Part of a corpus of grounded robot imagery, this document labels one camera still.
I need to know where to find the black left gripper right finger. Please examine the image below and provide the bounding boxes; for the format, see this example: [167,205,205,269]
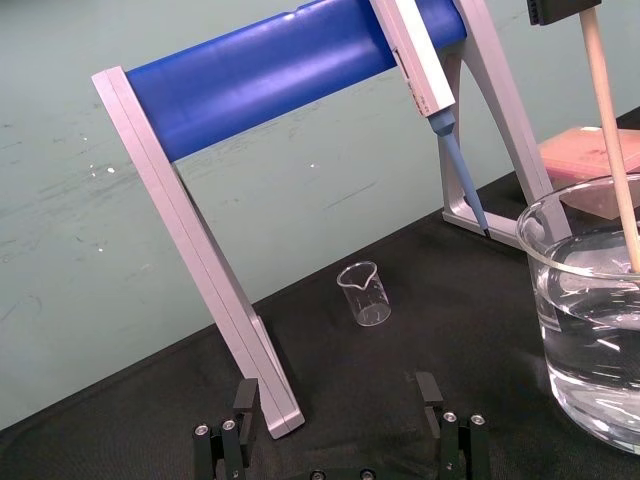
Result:
[414,371,492,480]

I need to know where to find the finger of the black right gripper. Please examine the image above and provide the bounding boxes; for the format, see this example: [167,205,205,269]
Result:
[526,0,616,26]

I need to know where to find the black table cloth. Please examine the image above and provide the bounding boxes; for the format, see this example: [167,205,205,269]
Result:
[0,107,640,480]

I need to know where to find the cream thermometer rod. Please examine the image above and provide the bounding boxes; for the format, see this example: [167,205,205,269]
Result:
[578,10,640,274]

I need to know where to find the grey pipette with blue tip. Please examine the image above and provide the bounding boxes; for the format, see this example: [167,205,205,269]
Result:
[368,0,492,239]

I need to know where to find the small clear glass beaker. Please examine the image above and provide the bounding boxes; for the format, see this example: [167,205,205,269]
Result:
[336,261,392,329]

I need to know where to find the pink plastic box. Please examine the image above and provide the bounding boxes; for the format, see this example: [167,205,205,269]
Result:
[536,125,640,220]

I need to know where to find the large glass beaker with water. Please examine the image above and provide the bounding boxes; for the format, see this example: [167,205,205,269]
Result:
[516,173,640,455]

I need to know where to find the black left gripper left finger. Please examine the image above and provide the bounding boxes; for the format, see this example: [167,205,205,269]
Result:
[192,377,261,480]

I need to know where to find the grey and blue pipette stand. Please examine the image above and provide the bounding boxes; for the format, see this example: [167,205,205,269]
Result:
[91,0,571,440]

